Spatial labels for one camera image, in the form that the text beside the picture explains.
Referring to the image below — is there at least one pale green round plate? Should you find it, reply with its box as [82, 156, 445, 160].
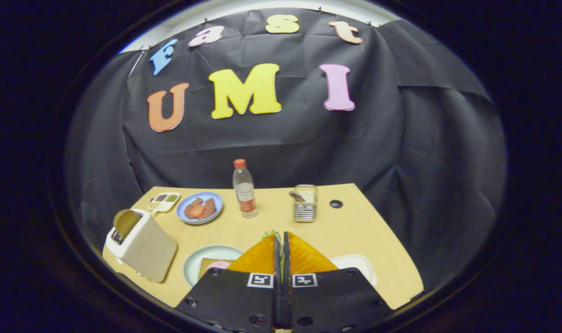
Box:
[183, 245, 244, 287]

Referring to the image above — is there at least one bread slice on plate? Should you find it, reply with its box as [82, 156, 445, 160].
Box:
[198, 258, 233, 280]

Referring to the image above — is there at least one green lettuce leaf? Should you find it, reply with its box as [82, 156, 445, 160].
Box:
[262, 229, 286, 273]

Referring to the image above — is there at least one clear bottle with red cap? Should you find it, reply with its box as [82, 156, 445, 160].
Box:
[232, 159, 258, 219]

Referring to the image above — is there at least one blue round plate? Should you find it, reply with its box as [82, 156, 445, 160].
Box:
[176, 191, 224, 225]

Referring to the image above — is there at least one row of small backdrop clips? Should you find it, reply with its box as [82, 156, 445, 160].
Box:
[145, 6, 374, 49]

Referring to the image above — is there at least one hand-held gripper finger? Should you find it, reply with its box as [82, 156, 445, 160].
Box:
[175, 233, 282, 333]
[283, 231, 395, 333]

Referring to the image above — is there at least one small white square plate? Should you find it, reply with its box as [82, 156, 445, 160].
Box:
[330, 253, 379, 287]

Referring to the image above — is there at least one white divided seasoning dish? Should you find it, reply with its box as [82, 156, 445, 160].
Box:
[148, 192, 181, 214]

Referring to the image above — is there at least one white toaster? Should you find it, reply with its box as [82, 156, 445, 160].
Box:
[104, 208, 178, 284]

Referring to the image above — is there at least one metal wire utensil holder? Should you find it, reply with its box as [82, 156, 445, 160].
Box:
[293, 185, 318, 223]

